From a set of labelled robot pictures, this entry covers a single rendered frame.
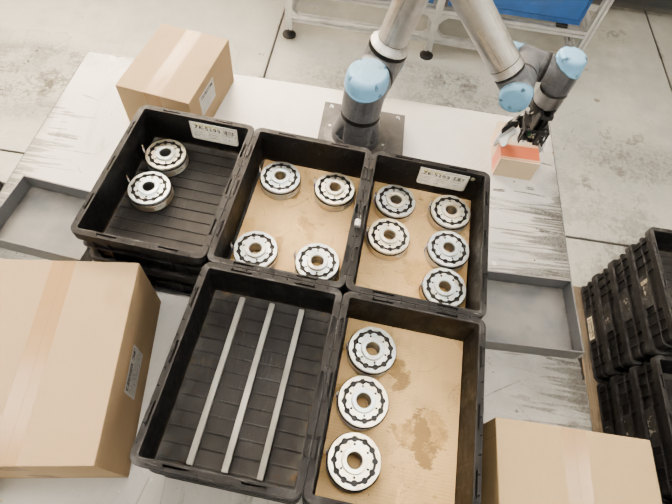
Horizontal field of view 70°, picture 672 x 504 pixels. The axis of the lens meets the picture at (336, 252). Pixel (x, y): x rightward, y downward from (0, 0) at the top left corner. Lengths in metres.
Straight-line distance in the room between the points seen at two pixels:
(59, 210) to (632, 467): 1.46
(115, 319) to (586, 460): 0.94
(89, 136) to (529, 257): 1.34
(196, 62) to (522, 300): 1.15
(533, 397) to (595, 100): 2.29
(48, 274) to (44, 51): 2.23
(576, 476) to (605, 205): 1.87
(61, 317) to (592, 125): 2.75
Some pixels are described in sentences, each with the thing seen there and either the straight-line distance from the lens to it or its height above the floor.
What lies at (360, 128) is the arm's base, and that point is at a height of 0.83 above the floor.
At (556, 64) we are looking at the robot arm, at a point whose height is 1.08.
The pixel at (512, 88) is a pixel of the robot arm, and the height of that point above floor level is 1.09.
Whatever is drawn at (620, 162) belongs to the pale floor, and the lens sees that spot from 2.99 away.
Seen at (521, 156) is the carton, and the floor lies 0.77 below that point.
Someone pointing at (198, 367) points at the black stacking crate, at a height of 0.83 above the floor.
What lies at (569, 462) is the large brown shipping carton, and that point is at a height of 0.90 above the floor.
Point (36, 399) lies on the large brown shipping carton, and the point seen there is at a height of 0.90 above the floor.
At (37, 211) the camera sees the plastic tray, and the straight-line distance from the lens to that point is 1.53.
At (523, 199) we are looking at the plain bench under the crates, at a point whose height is 0.70.
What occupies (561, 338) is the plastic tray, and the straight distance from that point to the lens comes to 1.37.
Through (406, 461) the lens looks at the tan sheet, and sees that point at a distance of 1.02.
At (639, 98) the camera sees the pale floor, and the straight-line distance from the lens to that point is 3.45.
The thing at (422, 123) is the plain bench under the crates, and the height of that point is 0.70.
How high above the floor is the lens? 1.82
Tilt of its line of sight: 59 degrees down
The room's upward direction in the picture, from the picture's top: 9 degrees clockwise
